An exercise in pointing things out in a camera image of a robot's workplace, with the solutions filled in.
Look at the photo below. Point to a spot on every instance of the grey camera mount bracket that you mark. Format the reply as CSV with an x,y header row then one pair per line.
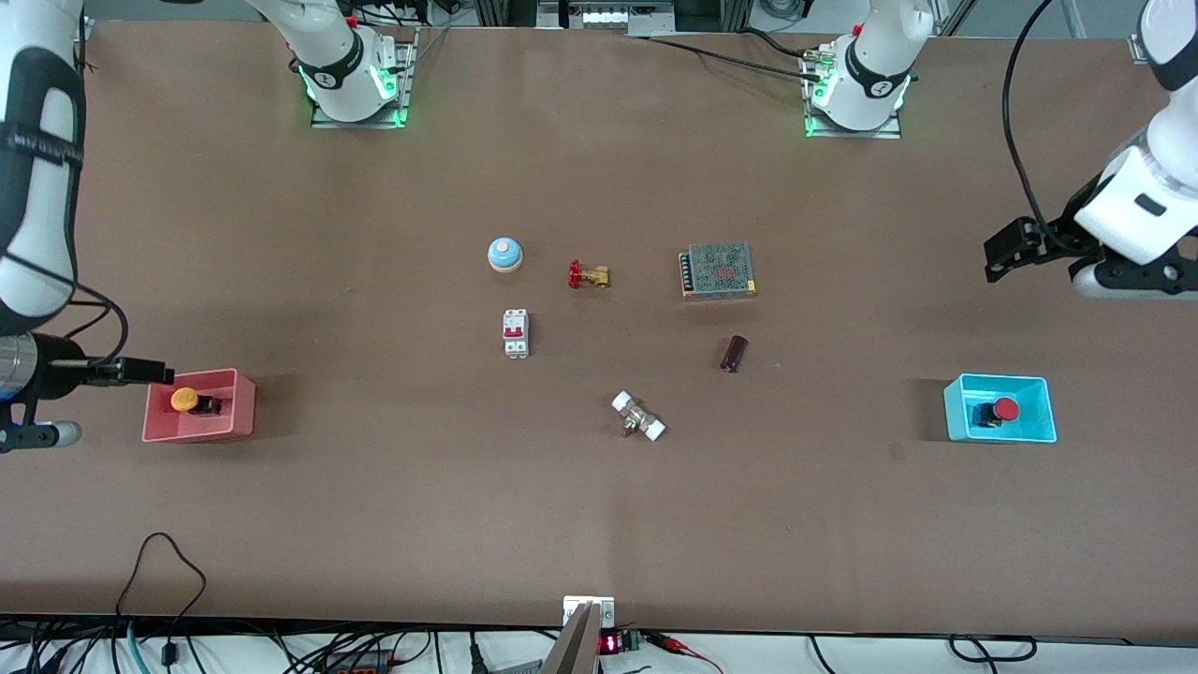
x,y
576,646

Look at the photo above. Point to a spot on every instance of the white circuit breaker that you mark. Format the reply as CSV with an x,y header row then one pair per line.
x,y
516,332

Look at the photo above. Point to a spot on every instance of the metal mesh power supply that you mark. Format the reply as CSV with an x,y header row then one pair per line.
x,y
719,271

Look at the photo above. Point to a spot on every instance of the orange black connector box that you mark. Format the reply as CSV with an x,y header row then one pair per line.
x,y
360,663

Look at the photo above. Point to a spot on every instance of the aluminium corner profile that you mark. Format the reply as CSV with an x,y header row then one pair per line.
x,y
1136,47

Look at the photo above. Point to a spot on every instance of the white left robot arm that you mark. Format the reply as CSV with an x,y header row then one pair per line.
x,y
870,89

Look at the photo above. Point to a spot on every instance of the red digit display module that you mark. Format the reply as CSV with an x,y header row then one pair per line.
x,y
610,644

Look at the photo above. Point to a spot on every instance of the dark brown capacitor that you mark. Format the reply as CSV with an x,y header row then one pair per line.
x,y
734,353

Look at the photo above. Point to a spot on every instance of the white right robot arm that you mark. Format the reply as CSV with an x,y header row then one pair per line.
x,y
51,187

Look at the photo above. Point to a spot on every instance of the pink plastic box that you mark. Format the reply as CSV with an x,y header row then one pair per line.
x,y
245,412

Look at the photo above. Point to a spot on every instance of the yellow push button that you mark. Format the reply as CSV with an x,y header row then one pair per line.
x,y
183,399

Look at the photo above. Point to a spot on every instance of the cyan plastic box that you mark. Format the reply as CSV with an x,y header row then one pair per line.
x,y
955,412

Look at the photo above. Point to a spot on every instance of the red alligator clip lead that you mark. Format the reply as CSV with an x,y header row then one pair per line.
x,y
674,644

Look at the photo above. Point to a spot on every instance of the blue dome bell button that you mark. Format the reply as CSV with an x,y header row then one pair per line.
x,y
504,253

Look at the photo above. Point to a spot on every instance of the white capped pipe fitting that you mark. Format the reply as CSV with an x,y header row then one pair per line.
x,y
638,417

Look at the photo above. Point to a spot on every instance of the white device behind table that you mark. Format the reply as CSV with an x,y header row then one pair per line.
x,y
604,17

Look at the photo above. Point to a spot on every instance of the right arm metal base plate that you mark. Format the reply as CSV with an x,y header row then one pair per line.
x,y
360,123

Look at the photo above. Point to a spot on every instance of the red push button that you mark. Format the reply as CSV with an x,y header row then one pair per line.
x,y
1006,409

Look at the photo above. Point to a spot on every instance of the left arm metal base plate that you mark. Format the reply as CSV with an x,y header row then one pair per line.
x,y
889,134

